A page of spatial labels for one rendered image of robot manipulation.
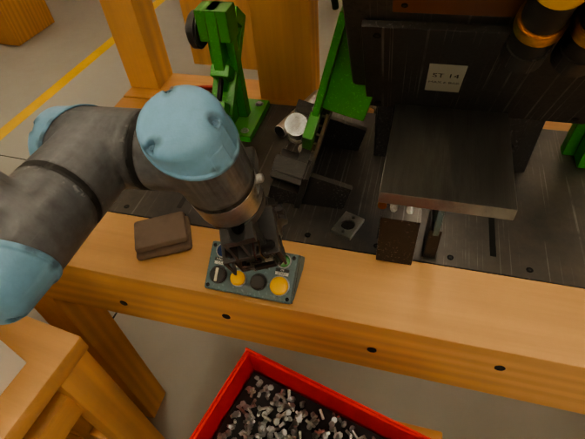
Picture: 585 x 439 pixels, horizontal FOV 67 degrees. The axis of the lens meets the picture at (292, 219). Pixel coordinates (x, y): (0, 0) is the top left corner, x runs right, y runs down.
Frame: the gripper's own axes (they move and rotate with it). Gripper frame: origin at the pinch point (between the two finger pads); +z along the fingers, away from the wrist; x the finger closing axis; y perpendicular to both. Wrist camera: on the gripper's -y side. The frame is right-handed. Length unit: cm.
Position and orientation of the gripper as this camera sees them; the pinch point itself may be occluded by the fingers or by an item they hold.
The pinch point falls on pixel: (266, 241)
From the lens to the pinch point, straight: 68.5
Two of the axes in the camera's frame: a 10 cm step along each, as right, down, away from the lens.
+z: 1.6, 3.8, 9.1
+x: 9.7, -2.2, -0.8
